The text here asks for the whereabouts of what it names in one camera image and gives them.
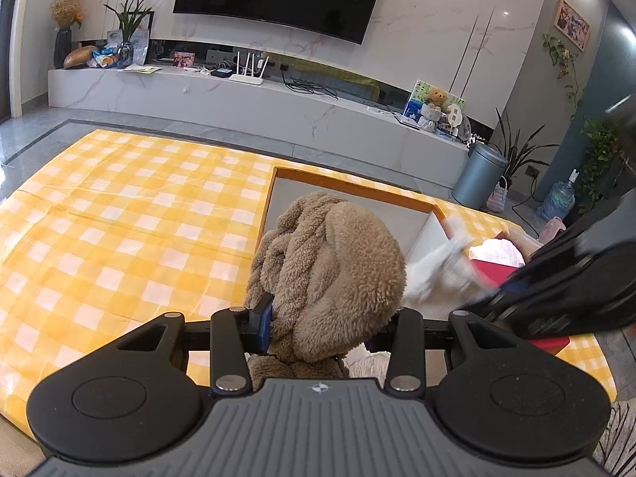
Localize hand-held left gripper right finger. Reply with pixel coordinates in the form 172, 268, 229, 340
370, 308, 553, 394

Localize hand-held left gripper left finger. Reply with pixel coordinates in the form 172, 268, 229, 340
102, 298, 274, 394

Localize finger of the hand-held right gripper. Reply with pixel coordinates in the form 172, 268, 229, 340
479, 258, 592, 330
497, 219, 612, 297

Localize white cloth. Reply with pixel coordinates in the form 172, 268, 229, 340
400, 219, 498, 320

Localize brown fluffy plush knot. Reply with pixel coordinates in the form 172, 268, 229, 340
243, 191, 408, 393

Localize orange cardboard box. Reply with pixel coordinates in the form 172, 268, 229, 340
256, 166, 448, 320

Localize blue water jug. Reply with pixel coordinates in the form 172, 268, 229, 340
537, 169, 577, 222

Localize red box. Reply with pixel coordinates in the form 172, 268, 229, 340
469, 258, 570, 353

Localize pastel woven basket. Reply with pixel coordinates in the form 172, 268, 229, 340
487, 175, 510, 214

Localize long-leaf potted plant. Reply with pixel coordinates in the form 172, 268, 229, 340
494, 107, 560, 182

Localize blue-grey trash can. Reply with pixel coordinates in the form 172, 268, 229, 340
452, 142, 510, 209

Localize large leafy green plant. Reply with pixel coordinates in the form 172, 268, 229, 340
571, 116, 627, 209

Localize grey patterned fabric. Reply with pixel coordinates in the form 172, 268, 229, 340
593, 397, 636, 477

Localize yellow checked blanket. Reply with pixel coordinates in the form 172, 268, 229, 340
0, 129, 617, 421

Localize teddy bear bouquet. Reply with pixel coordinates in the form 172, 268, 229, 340
418, 88, 448, 132

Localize hanging ivy plant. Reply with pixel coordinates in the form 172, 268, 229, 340
541, 34, 584, 120

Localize green picture board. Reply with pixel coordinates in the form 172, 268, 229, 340
402, 79, 467, 125

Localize white marble TV console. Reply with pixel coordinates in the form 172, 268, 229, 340
47, 62, 470, 192

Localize white router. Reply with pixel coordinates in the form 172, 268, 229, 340
229, 52, 271, 81

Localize green plant in glass vase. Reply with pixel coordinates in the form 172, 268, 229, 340
103, 0, 167, 68

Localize blue snack bag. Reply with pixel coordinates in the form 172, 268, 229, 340
88, 47, 121, 68

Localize black framed picture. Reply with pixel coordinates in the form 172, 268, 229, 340
107, 11, 156, 65

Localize brown oval ornament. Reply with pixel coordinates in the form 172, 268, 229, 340
64, 46, 100, 69

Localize dried flowers in dark vase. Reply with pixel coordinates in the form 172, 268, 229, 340
50, 0, 85, 69

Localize black floor cable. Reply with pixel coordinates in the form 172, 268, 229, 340
512, 174, 552, 219

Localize framed wall picture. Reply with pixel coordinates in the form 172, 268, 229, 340
554, 0, 592, 53

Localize black cables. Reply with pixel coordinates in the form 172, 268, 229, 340
281, 64, 339, 97

